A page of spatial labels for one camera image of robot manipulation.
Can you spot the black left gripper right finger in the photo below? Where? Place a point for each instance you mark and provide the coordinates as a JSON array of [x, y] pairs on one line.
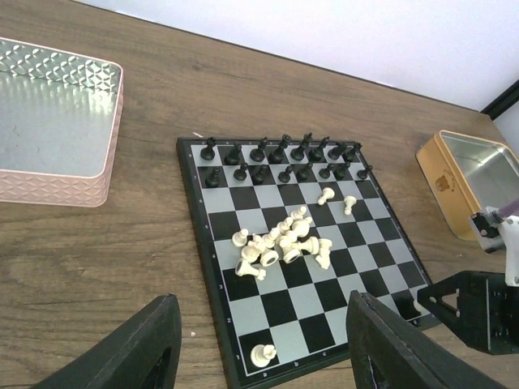
[[388, 352]]

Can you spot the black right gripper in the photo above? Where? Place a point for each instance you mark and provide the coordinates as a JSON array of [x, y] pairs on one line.
[[478, 307]]

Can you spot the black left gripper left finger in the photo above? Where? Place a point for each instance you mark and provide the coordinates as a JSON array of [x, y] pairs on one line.
[[141, 353]]

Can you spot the white rook corner a1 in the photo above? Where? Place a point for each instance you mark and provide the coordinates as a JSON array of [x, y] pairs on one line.
[[262, 354]]

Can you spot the pile of white chess pieces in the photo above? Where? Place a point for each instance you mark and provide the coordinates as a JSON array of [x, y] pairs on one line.
[[285, 242]]

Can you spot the row of black chess pieces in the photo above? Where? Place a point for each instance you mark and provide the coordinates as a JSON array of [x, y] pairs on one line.
[[275, 163]]

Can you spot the yellow metal tin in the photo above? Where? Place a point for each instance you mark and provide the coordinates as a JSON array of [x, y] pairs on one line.
[[467, 173]]

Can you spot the white pawn lying right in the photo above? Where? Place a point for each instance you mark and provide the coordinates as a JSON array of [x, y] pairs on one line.
[[349, 202]]

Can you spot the white pawn lying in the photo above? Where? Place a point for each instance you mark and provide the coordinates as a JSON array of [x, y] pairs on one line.
[[327, 194], [349, 202]]

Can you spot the black and silver chessboard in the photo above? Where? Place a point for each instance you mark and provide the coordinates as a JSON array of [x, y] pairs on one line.
[[298, 307]]

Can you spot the white pawn lying left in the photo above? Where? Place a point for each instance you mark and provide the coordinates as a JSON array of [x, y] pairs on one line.
[[327, 194]]

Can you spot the pink metal tin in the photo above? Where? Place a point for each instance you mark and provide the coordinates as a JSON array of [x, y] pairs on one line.
[[60, 115]]

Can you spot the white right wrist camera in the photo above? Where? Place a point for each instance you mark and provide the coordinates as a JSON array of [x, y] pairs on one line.
[[497, 229]]

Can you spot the black frame post right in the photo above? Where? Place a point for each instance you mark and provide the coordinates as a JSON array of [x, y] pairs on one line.
[[503, 102]]

